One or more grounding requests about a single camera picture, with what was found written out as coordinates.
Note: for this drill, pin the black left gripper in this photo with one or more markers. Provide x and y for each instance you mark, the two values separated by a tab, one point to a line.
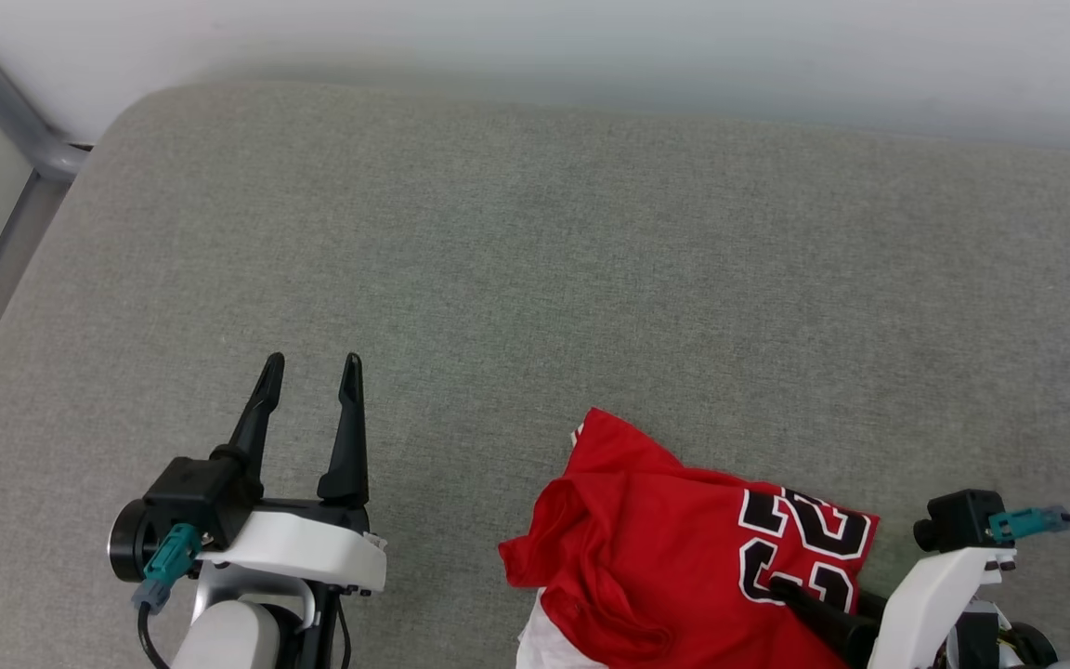
134	544

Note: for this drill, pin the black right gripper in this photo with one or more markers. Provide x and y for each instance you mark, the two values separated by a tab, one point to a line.
972	646

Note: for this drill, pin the red white jersey shirt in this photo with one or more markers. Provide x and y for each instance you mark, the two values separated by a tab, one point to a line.
646	539

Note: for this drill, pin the grey fabric sofa cushion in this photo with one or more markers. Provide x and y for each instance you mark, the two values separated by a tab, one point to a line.
591	279

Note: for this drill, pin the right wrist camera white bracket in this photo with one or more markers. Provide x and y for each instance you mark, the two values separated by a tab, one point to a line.
925	595

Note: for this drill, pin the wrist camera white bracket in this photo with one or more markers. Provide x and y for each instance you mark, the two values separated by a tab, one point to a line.
303	553
925	595

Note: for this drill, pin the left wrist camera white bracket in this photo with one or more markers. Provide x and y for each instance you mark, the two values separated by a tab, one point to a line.
303	553

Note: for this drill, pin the grey metal pipe frame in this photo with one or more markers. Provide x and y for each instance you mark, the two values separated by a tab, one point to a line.
6	102

